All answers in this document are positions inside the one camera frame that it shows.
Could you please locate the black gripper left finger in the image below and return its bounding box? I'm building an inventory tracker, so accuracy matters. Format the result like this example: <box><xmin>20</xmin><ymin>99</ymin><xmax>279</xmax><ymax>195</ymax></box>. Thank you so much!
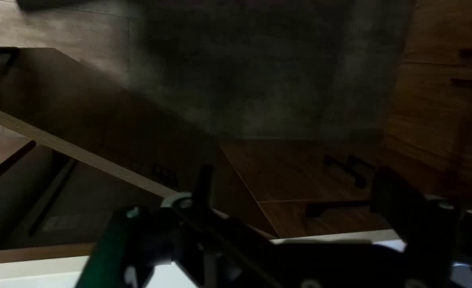
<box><xmin>191</xmin><ymin>164</ymin><xmax>214</xmax><ymax>209</ymax></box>

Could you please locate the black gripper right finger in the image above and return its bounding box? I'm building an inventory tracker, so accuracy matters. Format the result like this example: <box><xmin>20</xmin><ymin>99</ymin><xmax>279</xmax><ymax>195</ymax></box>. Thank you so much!
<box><xmin>371</xmin><ymin>166</ymin><xmax>457</xmax><ymax>286</ymax></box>

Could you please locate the brown wooden cabinet door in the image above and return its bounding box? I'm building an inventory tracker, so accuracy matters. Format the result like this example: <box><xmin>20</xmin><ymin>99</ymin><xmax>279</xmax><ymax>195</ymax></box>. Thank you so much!
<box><xmin>0</xmin><ymin>47</ymin><xmax>215</xmax><ymax>198</ymax></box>

